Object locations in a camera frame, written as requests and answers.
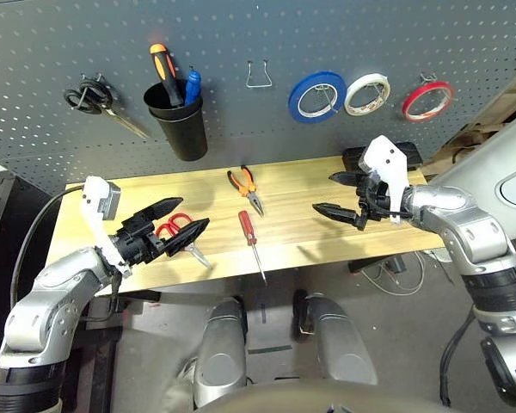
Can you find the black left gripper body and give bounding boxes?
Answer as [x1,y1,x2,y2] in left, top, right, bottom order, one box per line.
[114,221,167,266]

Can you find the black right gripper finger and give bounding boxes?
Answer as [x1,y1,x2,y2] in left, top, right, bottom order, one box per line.
[312,202,369,231]
[329,170,369,187]

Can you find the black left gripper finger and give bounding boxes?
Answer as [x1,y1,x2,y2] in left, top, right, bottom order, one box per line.
[163,218,211,258]
[122,196,185,229]

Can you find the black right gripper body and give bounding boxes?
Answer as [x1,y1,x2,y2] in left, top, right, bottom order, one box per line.
[355,174,403,231]

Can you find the orange black long-nose pliers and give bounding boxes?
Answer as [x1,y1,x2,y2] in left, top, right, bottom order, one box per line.
[226,164,266,218]

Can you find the red tape roll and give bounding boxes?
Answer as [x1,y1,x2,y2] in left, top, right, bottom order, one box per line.
[401,81,456,123]

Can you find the dark grey pegboard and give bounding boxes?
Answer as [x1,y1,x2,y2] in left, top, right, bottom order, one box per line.
[0,0,516,194]

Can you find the black zip case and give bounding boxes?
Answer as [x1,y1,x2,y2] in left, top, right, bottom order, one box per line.
[341,141,422,173]

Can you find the black plastic cup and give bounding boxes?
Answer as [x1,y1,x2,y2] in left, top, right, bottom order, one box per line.
[143,79,209,163]

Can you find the blue tape roll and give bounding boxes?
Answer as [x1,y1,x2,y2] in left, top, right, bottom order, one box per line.
[288,71,347,125]

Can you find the white tape roll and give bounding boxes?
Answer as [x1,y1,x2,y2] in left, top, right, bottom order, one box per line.
[344,73,391,117]

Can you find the silver left robot leg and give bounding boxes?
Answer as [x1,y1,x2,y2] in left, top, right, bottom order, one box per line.
[193,296,249,408]

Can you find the silver robot leg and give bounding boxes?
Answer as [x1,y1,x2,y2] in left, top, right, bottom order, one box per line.
[292,290,378,386]
[193,296,249,408]

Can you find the silver right robot leg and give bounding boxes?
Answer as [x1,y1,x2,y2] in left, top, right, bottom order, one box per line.
[292,290,378,386]

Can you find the orange black screwdriver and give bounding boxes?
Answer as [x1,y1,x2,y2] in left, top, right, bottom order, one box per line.
[149,43,185,108]

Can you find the brown wooden furniture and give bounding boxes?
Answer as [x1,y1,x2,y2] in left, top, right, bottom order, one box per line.
[425,59,516,177]

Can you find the grey robot torso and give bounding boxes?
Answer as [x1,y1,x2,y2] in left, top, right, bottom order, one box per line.
[193,380,457,413]

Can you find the red handled scissors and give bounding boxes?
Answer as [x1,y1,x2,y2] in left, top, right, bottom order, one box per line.
[154,213,214,271]

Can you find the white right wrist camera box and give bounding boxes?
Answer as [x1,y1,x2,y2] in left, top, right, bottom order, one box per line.
[358,134,410,225]

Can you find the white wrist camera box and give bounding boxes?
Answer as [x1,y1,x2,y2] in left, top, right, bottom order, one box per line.
[358,134,410,225]
[81,175,132,276]

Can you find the red handled screwdriver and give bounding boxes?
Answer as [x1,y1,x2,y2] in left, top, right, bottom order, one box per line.
[237,210,268,287]

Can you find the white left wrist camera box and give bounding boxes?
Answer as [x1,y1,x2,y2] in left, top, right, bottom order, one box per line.
[81,175,132,276]

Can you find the black handled scissors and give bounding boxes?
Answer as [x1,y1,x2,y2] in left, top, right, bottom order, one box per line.
[63,77,151,139]

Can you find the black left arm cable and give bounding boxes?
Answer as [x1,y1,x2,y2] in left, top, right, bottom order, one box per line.
[9,188,87,311]

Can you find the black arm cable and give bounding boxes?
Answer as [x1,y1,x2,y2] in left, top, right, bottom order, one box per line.
[367,184,476,408]
[9,188,87,311]

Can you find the silver wire pliers holder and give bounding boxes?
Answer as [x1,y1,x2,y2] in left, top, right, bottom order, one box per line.
[245,59,273,89]

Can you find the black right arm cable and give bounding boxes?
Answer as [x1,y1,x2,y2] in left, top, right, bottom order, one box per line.
[367,184,476,408]

